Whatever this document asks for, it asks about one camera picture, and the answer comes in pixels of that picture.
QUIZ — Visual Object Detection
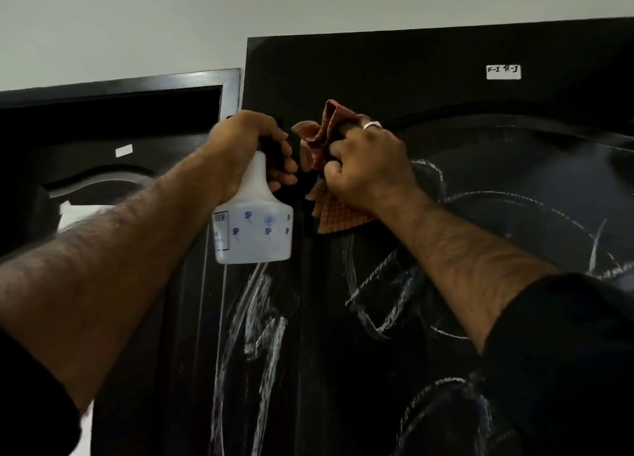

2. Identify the person's right forearm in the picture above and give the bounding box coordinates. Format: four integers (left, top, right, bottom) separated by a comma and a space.
374, 188, 563, 355

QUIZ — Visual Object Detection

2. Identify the white taped paper sign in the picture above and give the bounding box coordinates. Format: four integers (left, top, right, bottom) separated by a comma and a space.
57, 201, 118, 232

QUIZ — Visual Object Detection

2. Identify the black left sleeve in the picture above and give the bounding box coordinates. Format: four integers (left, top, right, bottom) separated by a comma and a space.
0, 327, 83, 456

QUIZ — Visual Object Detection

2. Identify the person's left forearm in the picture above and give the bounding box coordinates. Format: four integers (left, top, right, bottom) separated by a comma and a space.
0, 143, 234, 414

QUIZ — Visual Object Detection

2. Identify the orange checked cloth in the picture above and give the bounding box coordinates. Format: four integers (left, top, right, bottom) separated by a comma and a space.
291, 99, 377, 235

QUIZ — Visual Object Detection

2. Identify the black wooden door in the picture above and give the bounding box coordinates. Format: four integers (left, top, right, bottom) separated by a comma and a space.
220, 17, 634, 456

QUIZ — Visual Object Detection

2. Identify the person's left hand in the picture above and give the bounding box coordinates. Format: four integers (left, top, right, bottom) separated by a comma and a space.
205, 110, 299, 208

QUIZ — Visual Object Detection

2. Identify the black sleeve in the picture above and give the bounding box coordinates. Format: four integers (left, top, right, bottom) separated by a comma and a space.
0, 327, 83, 456
483, 272, 634, 456

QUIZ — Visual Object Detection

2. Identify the black right sleeve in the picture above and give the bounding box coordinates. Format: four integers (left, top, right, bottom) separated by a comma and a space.
483, 272, 634, 456

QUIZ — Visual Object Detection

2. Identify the white spray bottle black trigger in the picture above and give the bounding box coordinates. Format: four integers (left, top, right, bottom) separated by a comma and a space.
211, 133, 294, 265

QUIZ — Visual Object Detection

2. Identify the black laundry room door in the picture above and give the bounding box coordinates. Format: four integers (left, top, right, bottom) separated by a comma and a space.
0, 129, 224, 456

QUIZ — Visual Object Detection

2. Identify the person's right hand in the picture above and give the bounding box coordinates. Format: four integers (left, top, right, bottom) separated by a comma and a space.
322, 116, 423, 219

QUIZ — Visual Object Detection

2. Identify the dark wooden side door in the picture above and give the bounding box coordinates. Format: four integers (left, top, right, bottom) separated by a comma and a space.
0, 68, 242, 456

